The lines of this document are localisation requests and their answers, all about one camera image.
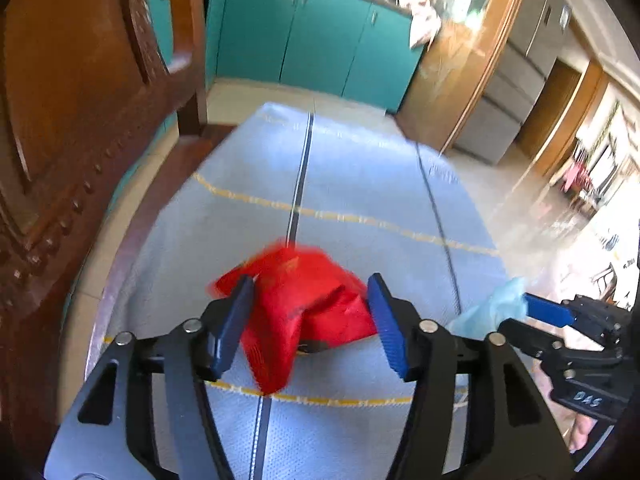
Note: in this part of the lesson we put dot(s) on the pink hanging clothes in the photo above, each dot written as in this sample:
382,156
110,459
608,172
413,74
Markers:
577,176

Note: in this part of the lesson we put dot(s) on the pink hanging cloth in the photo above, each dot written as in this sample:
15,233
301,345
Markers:
425,20

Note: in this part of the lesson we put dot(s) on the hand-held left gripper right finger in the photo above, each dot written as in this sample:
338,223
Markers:
392,332

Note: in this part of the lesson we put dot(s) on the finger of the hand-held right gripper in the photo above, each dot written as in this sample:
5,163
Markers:
547,309
530,337

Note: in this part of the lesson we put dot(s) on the teal cloth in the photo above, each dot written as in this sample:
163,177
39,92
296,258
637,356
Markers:
487,312

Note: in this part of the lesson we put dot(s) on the brown carved wooden furniture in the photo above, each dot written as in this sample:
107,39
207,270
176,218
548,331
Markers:
65,135

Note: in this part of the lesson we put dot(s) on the teal kitchen cabinet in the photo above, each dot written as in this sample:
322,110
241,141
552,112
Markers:
320,35

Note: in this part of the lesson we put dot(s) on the light blue floor mat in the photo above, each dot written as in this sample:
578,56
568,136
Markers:
350,195

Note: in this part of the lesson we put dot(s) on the person's right hand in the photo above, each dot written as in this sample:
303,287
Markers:
580,432

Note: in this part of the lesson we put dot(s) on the red cloth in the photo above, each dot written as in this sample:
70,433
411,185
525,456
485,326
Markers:
310,310

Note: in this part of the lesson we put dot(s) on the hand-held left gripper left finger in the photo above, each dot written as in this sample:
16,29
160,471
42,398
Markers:
230,332

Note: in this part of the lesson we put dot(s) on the brown wooden door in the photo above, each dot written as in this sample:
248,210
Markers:
560,115

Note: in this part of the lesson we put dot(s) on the grey refrigerator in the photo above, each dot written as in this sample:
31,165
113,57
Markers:
520,60

